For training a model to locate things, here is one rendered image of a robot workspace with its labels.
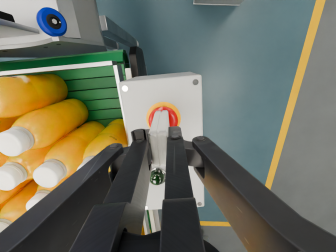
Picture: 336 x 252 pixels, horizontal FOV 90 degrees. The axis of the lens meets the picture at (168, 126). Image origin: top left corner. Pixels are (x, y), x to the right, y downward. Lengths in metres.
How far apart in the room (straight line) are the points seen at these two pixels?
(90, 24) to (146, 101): 0.31
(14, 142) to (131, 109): 0.18
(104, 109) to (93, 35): 0.17
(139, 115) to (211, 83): 1.16
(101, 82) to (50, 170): 0.22
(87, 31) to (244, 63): 1.14
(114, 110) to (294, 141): 1.58
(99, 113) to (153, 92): 0.27
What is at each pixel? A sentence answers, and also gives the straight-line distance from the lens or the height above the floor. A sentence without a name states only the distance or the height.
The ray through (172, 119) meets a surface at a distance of 0.20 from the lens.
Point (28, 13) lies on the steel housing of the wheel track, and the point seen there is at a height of 0.93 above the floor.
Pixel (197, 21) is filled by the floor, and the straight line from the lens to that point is 1.35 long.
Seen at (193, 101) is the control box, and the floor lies 1.10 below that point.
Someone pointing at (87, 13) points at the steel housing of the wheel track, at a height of 0.87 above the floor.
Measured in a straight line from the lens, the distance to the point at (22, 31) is 0.44.
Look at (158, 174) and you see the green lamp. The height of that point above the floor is 1.11.
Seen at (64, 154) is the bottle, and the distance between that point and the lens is 0.34.
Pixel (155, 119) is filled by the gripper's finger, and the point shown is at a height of 1.15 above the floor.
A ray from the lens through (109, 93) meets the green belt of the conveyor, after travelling 0.43.
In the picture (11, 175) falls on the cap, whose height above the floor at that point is 1.09.
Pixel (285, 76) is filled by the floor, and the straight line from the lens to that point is 1.56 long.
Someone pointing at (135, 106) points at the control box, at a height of 1.10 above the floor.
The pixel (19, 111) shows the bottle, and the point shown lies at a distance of 0.37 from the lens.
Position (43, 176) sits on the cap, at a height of 1.09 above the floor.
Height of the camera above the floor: 1.30
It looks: 70 degrees down
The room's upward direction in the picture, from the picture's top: 178 degrees counter-clockwise
